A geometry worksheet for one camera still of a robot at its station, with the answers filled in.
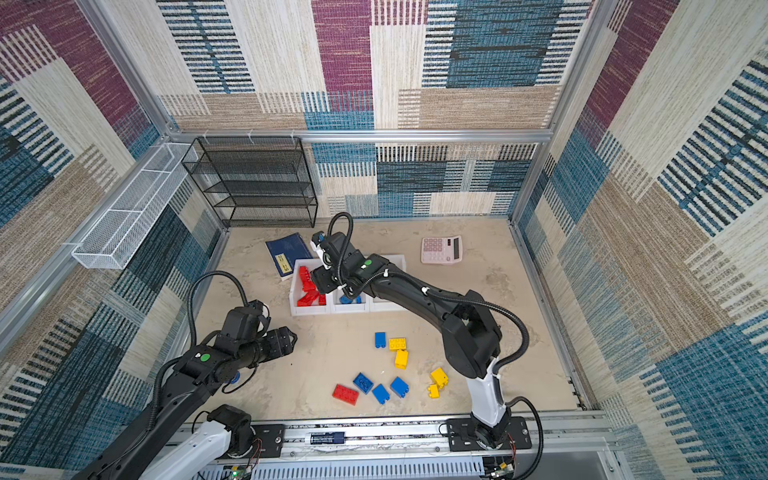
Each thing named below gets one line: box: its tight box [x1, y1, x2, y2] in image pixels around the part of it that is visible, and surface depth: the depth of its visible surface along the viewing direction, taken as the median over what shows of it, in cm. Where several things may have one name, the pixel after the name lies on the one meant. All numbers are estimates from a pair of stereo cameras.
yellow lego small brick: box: [428, 384, 440, 399], surface depth 82 cm
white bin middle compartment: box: [325, 289, 374, 314], surface depth 96 cm
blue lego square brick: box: [375, 332, 386, 349], surface depth 91 cm
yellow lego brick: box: [395, 349, 409, 370], surface depth 86 cm
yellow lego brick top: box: [389, 338, 407, 351], surface depth 89 cm
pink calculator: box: [421, 235, 463, 264], surface depth 110 cm
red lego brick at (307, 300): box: [297, 290, 319, 307], surface depth 98 cm
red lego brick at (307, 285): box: [299, 266, 319, 293], surface depth 103 cm
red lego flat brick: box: [332, 384, 359, 406], surface depth 81 cm
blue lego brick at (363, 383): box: [353, 372, 374, 395], surface depth 83 cm
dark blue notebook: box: [265, 232, 313, 281], surface depth 111 cm
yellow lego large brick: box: [431, 367, 449, 389], surface depth 83 cm
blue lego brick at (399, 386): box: [390, 376, 409, 398], surface depth 82 cm
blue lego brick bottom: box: [372, 383, 391, 405], surface depth 82 cm
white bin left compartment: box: [289, 258, 332, 316], surface depth 95 cm
